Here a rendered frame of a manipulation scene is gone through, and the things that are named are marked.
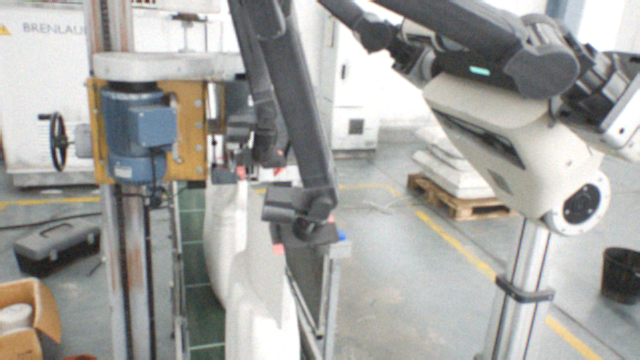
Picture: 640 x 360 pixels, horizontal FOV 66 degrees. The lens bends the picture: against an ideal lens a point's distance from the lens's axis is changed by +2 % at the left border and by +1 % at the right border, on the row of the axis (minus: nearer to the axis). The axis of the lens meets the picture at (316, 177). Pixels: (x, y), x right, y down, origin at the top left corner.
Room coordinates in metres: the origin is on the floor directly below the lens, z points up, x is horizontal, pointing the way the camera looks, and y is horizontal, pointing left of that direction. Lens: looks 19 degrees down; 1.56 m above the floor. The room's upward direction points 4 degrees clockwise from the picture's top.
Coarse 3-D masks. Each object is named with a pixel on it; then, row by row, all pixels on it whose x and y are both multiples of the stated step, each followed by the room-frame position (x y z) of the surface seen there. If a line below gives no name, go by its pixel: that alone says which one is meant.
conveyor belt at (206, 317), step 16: (192, 192) 2.98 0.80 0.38; (192, 208) 2.72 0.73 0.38; (192, 224) 2.49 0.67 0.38; (192, 240) 2.30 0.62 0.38; (192, 256) 2.13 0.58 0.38; (192, 272) 1.98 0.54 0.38; (192, 288) 1.85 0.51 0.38; (208, 288) 1.86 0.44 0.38; (192, 304) 1.73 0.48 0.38; (208, 304) 1.74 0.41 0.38; (192, 320) 1.63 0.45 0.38; (208, 320) 1.63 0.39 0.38; (224, 320) 1.64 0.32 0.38; (192, 336) 1.53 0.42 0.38; (208, 336) 1.54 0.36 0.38; (224, 336) 1.54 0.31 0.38; (192, 352) 1.44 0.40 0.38; (208, 352) 1.45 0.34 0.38; (224, 352) 1.45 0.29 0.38
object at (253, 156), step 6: (252, 144) 1.28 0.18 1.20; (246, 150) 1.32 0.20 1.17; (252, 150) 1.29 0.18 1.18; (258, 150) 1.27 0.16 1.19; (264, 150) 1.27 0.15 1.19; (270, 150) 1.28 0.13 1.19; (276, 150) 1.34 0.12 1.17; (246, 156) 1.30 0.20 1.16; (252, 156) 1.30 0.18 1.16; (258, 156) 1.28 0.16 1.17; (264, 156) 1.28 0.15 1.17; (270, 156) 1.30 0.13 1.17; (276, 156) 1.32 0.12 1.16; (246, 162) 1.28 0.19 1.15; (252, 162) 1.28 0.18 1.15; (258, 162) 1.29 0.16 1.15; (264, 162) 1.29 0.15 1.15; (270, 162) 1.30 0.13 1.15; (276, 162) 1.30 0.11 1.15
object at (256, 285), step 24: (264, 240) 1.12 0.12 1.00; (240, 264) 1.31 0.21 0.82; (264, 264) 1.11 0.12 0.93; (240, 288) 1.19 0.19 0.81; (264, 288) 1.11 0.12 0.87; (288, 288) 1.21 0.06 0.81; (240, 312) 1.11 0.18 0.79; (264, 312) 1.08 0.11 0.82; (288, 312) 1.09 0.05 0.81; (240, 336) 1.09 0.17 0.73; (264, 336) 1.05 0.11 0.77; (288, 336) 1.07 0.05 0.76
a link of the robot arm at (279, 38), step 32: (256, 0) 0.61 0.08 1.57; (288, 0) 0.69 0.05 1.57; (256, 32) 0.63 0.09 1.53; (288, 32) 0.66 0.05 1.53; (288, 64) 0.69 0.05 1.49; (288, 96) 0.71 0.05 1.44; (288, 128) 0.74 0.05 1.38; (320, 128) 0.75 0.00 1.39; (320, 160) 0.76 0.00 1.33; (320, 192) 0.79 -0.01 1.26
